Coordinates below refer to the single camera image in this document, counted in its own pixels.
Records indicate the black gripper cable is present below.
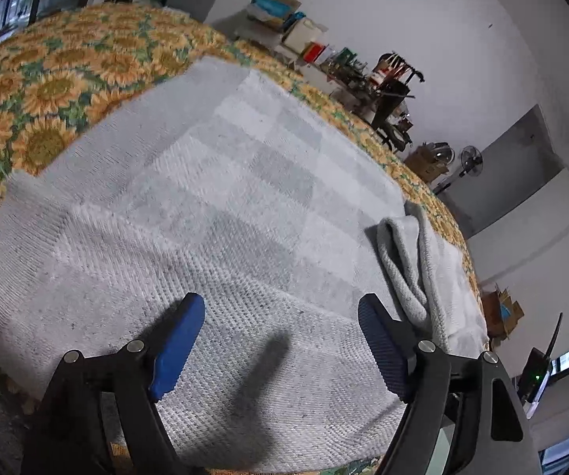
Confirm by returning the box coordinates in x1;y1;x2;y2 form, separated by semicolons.
544;312;565;372

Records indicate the sunflower print tablecloth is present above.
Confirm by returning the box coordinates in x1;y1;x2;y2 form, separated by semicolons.
0;0;488;475

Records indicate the grey knit sweater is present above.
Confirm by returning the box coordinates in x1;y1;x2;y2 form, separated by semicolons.
0;54;490;473

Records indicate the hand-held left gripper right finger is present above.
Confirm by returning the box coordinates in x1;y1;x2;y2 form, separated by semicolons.
358;292;543;475

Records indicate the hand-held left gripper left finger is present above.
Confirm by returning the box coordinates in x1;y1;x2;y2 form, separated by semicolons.
19;292;207;475

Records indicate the open cardboard box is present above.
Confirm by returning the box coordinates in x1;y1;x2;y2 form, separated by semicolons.
404;141;456;181

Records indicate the black standing fan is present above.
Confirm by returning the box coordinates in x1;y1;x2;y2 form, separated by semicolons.
433;144;484;194

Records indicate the pile of cardboard boxes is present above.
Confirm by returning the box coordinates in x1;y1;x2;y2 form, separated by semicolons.
480;282;525;342

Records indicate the cluttered storage shelf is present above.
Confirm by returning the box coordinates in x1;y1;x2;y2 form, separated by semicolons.
235;0;369;100

